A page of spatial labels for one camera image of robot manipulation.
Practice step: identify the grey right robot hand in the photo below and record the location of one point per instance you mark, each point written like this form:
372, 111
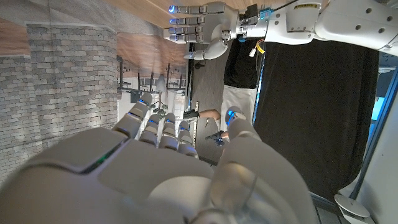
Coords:
155, 180

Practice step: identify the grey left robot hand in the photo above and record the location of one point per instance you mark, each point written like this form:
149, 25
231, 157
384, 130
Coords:
214, 23

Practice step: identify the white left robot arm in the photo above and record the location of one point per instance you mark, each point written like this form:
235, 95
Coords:
326, 21

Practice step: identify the person in dark trousers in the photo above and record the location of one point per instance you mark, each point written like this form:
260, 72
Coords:
242, 68

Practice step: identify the printed office backdrop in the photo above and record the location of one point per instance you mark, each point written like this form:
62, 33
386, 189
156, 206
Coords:
62, 77

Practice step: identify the black fabric screen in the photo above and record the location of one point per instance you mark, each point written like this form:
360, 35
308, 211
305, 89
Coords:
317, 118

